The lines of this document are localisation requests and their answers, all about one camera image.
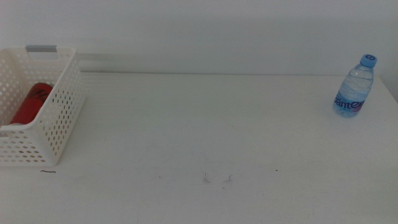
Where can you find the clear water bottle blue cap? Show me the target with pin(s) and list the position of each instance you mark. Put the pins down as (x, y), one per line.
(353, 90)

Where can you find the red soda can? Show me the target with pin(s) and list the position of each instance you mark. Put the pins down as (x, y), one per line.
(31, 107)

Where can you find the white perforated plastic basket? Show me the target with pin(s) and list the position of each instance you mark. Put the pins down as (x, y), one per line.
(66, 56)

